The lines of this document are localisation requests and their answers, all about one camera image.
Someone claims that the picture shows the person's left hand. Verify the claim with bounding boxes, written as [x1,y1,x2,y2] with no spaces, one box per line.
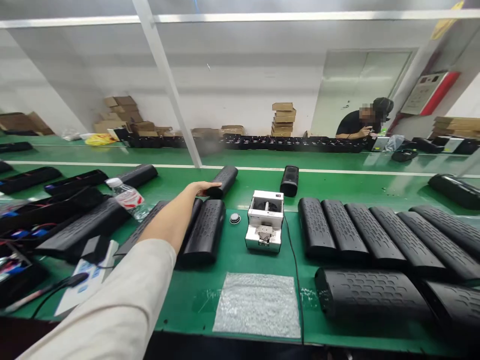
[188,181,223,198]

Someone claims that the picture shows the black cylindrical speaker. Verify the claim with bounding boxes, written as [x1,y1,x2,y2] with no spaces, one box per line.
[205,165,239,200]

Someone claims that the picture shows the black perforated speaker cover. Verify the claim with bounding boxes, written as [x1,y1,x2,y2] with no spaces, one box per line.
[34,197,132,264]
[176,199,227,269]
[113,198,204,260]
[114,163,159,190]

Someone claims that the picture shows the low brown cartons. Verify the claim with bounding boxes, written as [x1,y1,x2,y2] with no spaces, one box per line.
[190,124,245,139]

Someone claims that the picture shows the white screw feeder machine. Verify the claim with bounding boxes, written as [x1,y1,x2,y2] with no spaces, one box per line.
[244,189,285,254]

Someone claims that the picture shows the long line of black speakers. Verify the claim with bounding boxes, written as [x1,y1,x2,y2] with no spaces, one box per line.
[126,133,368,154]

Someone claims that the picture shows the black upright speaker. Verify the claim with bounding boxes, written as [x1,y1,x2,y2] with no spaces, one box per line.
[279,165,299,198]

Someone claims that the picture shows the clear plastic water bottle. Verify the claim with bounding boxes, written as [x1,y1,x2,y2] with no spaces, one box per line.
[104,177,146,223]

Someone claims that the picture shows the stack of brown cartons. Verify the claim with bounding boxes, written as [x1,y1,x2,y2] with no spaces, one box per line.
[270,101,298,138]

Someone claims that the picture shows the pile of brown cardboard boxes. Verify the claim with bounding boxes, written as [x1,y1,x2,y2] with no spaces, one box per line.
[92,95,174,139]

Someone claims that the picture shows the yellow plastic bag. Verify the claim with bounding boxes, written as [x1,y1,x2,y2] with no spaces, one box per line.
[85,132,118,147]

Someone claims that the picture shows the bubble wrap mat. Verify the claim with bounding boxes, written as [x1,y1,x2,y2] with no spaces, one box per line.
[212,272,302,339]

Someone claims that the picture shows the small black box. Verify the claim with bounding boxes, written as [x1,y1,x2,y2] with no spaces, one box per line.
[79,235,112,268]

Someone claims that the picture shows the open black speaker housing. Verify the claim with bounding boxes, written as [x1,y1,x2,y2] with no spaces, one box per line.
[0,166,63,196]
[44,169,110,197]

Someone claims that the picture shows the white printed card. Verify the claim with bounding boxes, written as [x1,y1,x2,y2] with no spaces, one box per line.
[55,239,120,318]

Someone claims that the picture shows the silver box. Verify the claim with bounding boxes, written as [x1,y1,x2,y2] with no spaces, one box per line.
[370,135,393,153]

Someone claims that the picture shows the row of black speaker shells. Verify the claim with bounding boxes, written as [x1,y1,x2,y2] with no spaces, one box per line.
[298,196,480,331]

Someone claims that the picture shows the grey double door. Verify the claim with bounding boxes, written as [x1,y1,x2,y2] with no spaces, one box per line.
[310,47,420,138]

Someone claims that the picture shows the black handheld device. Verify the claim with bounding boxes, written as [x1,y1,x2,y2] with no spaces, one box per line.
[391,147,420,163]

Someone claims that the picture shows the black electric screwdriver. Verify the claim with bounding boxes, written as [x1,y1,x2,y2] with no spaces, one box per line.
[4,272,90,315]

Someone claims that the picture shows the large open cardboard box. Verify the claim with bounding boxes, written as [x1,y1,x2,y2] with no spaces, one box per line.
[0,110,56,137]

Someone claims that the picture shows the black parts tray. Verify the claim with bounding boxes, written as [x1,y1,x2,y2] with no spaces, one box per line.
[0,242,50,310]

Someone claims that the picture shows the black glossy speaker body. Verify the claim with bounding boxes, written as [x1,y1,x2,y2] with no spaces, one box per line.
[427,173,480,212]

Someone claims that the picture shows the flat stacked brown cartons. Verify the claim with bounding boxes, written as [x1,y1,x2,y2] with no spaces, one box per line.
[430,115,480,140]

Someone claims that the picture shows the yellow hanging sign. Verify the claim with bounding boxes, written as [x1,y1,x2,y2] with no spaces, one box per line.
[428,0,466,41]

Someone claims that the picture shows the black power cable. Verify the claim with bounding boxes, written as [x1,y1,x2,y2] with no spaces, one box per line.
[281,212,305,338]

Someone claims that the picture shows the white frame post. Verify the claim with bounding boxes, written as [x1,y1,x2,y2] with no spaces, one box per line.
[131,0,204,170]

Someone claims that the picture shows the pile of wired speaker housings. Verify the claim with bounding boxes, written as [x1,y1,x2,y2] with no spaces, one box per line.
[0,186,108,249]

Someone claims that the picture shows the red and white wall cabinet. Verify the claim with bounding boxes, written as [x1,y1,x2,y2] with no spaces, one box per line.
[400,70,461,117]

